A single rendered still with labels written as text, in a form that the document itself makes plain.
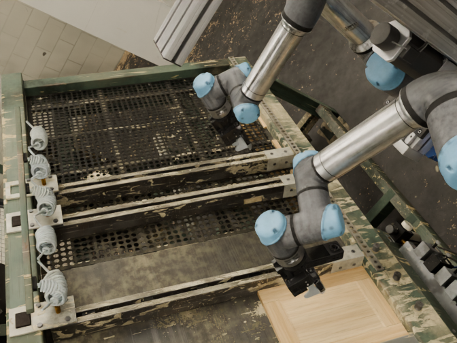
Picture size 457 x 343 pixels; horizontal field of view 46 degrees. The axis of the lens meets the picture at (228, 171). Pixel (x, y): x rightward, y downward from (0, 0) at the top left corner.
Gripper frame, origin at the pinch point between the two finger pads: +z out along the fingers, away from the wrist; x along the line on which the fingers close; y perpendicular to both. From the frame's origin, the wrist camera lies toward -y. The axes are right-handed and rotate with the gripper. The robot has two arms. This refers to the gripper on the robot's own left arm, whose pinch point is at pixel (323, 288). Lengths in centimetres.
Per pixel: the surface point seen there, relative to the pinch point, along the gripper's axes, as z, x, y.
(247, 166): 31, -89, 4
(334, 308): 35.8, -13.3, 1.7
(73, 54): 155, -551, 130
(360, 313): 39.6, -9.1, -5.1
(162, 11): 106, -415, 6
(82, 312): -8, -31, 68
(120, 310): -3, -28, 58
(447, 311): 54, -2, -30
